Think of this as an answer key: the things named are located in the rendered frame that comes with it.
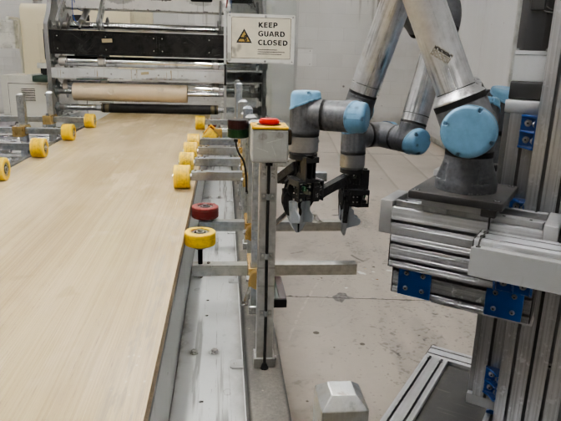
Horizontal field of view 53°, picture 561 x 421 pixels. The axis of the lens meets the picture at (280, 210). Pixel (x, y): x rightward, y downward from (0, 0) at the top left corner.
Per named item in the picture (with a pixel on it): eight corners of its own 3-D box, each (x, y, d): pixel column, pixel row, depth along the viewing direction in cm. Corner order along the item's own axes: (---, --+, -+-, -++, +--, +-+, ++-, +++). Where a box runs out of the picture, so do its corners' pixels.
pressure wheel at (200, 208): (218, 235, 177) (218, 200, 174) (218, 245, 169) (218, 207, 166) (193, 236, 176) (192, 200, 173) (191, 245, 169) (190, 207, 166)
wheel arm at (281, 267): (353, 273, 155) (354, 258, 154) (356, 277, 152) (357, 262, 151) (193, 274, 151) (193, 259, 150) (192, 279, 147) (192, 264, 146)
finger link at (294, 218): (295, 238, 144) (296, 203, 141) (285, 231, 149) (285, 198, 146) (305, 237, 145) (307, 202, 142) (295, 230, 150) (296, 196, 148)
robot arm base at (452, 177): (502, 186, 146) (507, 148, 143) (490, 198, 133) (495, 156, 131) (442, 179, 153) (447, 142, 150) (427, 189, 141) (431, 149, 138)
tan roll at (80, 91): (258, 103, 423) (259, 86, 419) (259, 104, 411) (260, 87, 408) (60, 98, 408) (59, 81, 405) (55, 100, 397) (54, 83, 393)
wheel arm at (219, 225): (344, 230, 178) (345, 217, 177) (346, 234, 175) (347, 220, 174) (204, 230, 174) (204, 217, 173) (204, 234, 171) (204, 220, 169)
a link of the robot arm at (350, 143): (376, 117, 166) (352, 118, 162) (373, 154, 169) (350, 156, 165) (359, 114, 172) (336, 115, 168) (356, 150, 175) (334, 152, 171)
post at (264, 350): (272, 357, 127) (278, 158, 114) (275, 368, 122) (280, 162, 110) (252, 357, 126) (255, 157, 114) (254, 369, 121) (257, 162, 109)
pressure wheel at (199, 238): (199, 263, 154) (199, 222, 151) (222, 270, 150) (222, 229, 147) (178, 271, 148) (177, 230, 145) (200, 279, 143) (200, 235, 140)
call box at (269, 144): (284, 159, 116) (285, 122, 114) (287, 166, 109) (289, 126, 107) (250, 159, 115) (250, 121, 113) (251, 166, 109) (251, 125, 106)
